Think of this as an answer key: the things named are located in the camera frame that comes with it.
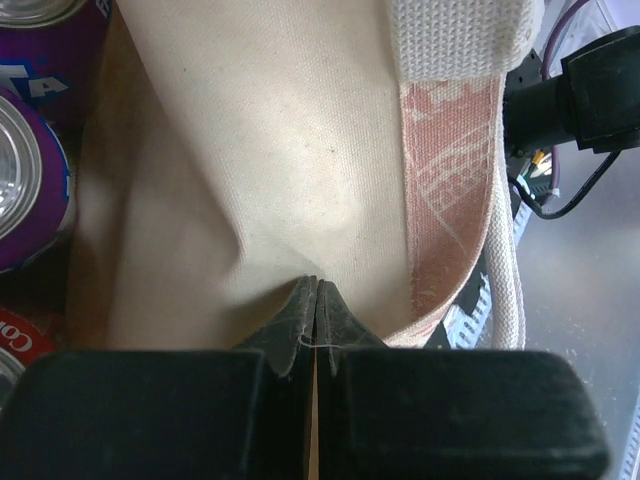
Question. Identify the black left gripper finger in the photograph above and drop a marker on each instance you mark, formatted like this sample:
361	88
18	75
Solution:
289	332

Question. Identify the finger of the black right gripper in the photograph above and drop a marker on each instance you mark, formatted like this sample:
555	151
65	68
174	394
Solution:
337	328

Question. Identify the canvas tote bag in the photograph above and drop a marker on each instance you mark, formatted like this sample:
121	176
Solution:
239	145

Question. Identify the purple soda can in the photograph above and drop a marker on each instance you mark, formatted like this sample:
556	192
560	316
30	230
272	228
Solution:
37	184
51	52

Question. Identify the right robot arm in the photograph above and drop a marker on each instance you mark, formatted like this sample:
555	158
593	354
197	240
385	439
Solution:
575	110

